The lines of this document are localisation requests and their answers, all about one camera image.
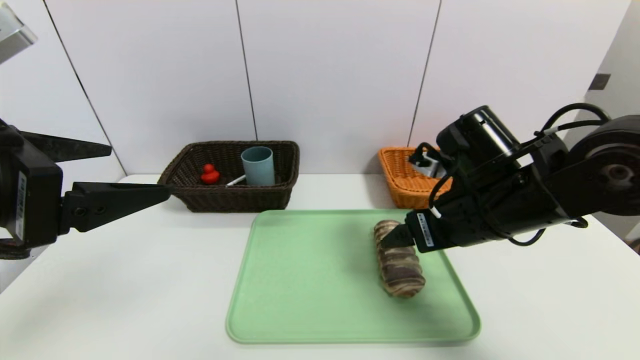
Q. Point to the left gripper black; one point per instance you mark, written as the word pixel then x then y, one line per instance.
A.
pixel 31 205

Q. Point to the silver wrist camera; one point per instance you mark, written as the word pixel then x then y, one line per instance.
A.
pixel 427 165
pixel 15 32

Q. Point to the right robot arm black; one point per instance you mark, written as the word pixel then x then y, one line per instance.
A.
pixel 610 170

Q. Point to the dark brown wicker basket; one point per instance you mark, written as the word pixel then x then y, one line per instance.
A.
pixel 230 200

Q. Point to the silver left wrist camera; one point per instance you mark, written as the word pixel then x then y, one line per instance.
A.
pixel 15 32

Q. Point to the orange wicker basket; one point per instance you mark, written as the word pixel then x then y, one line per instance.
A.
pixel 400 185

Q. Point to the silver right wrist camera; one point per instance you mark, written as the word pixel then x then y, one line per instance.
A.
pixel 427 165

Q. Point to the white marker pen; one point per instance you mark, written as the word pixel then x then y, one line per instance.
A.
pixel 236 181

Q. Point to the blue-grey plastic cup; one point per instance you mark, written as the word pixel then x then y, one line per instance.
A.
pixel 258 167

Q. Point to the marbled brown bread loaf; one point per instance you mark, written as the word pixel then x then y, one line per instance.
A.
pixel 400 272

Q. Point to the green plastic tray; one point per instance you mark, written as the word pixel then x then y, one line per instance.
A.
pixel 310 300

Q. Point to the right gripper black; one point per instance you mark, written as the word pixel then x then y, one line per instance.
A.
pixel 426 231

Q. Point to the red rubber duck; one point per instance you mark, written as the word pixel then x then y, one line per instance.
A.
pixel 210 176

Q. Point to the black wall bracket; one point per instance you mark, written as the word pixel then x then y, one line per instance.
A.
pixel 599 81

